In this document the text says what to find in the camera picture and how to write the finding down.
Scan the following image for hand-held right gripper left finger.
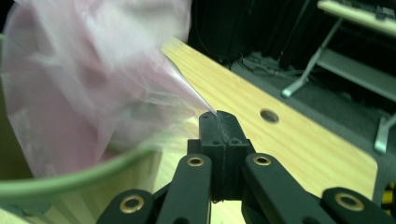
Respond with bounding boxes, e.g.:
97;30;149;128
187;110;226;202

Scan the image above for black yellow striped stand base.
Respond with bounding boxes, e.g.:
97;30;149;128
381;181;396;217

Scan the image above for pink plastic garbage bag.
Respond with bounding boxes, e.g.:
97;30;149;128
1;0;218;180

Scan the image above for dark curtain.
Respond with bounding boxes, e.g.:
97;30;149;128
189;0;326;68

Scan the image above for white metal desk frame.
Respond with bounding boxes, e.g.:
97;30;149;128
280;0;396;156

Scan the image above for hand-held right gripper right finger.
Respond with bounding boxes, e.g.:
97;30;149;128
218;110;255;201

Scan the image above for bundle of floor cables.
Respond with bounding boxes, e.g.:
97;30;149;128
229;50;301;79

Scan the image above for green plastic waste bin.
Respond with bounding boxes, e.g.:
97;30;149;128
0;32;163;224

